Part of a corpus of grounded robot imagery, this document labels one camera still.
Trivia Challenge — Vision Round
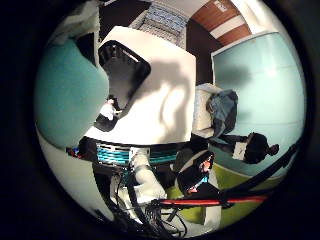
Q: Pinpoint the black plastic basket container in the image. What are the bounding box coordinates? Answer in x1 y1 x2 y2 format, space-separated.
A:
94 39 152 133

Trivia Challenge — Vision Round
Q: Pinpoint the dark brown door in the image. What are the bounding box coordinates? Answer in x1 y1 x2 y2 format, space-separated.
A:
185 18 224 86

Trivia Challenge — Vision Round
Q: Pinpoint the red blue small object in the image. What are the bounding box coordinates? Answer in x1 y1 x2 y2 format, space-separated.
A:
66 147 81 158

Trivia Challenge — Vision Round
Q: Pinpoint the teal lit rack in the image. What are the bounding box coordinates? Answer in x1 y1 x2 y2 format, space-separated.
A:
96 143 181 166

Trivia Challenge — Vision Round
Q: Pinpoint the white armchair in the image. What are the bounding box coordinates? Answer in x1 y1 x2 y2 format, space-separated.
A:
191 83 223 139

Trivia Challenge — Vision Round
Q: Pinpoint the blue cloth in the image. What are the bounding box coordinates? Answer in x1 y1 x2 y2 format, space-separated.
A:
205 89 239 138

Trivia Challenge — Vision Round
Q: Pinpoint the black backpack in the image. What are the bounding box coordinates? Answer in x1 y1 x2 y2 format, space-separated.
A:
174 149 219 198

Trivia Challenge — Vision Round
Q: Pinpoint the teal partition panel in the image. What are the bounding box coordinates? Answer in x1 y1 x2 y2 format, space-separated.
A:
210 31 306 178

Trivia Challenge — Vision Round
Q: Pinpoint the person in black clothes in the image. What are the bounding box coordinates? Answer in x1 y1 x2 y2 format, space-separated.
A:
213 131 281 165

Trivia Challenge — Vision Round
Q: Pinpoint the red bar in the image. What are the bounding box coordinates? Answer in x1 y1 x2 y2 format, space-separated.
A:
156 195 269 208

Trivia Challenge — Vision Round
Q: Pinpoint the black pole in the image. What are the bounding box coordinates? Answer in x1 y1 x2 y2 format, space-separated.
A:
221 143 299 201

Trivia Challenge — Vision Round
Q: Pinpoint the green floor mat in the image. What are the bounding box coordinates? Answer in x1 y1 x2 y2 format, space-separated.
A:
166 163 284 231

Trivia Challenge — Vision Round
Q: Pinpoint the white wall sign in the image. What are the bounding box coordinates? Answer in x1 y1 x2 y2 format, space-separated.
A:
213 0 228 12

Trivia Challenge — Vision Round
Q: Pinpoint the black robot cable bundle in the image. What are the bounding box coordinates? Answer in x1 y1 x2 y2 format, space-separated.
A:
93 163 188 239

